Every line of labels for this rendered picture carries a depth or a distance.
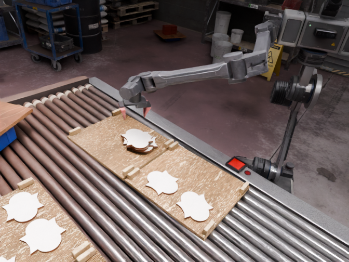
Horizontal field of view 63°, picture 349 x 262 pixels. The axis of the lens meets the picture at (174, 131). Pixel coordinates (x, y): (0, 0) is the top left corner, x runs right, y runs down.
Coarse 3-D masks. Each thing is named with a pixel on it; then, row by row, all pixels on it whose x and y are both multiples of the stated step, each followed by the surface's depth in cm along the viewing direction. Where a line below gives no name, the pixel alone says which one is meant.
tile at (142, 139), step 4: (132, 132) 137; (136, 132) 138; (140, 132) 138; (148, 132) 139; (124, 136) 134; (128, 136) 134; (132, 136) 135; (136, 136) 135; (140, 136) 135; (144, 136) 136; (148, 136) 136; (128, 140) 132; (132, 140) 132; (136, 140) 132; (140, 140) 133; (144, 140) 133; (148, 140) 133; (152, 140) 133; (128, 144) 130; (132, 144) 130; (136, 144) 130; (140, 144) 130; (144, 144) 131; (148, 144) 131; (136, 148) 129; (140, 148) 128; (144, 148) 130
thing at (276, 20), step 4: (264, 16) 138; (268, 16) 138; (272, 16) 137; (276, 16) 137; (264, 20) 139; (268, 20) 138; (272, 20) 137; (276, 20) 137; (280, 20) 137; (272, 24) 133; (276, 24) 136; (276, 28) 133; (276, 32) 134; (276, 36) 141
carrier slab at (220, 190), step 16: (160, 160) 131; (176, 160) 132; (192, 160) 133; (144, 176) 122; (176, 176) 123; (192, 176) 124; (208, 176) 125; (224, 176) 126; (144, 192) 114; (176, 192) 116; (208, 192) 117; (224, 192) 118; (160, 208) 110; (176, 208) 109; (224, 208) 111; (192, 224) 104
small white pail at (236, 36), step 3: (234, 30) 547; (237, 30) 547; (240, 30) 544; (234, 33) 533; (237, 33) 530; (240, 33) 529; (243, 33) 538; (231, 36) 543; (234, 36) 537; (237, 36) 534; (240, 36) 536; (231, 39) 544; (234, 39) 538; (237, 39) 537; (240, 39) 540; (234, 42) 541; (237, 42) 541
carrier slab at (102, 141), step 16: (96, 128) 147; (112, 128) 148; (128, 128) 149; (144, 128) 150; (80, 144) 135; (96, 144) 136; (112, 144) 137; (160, 144) 141; (96, 160) 129; (112, 160) 128; (128, 160) 129; (144, 160) 130
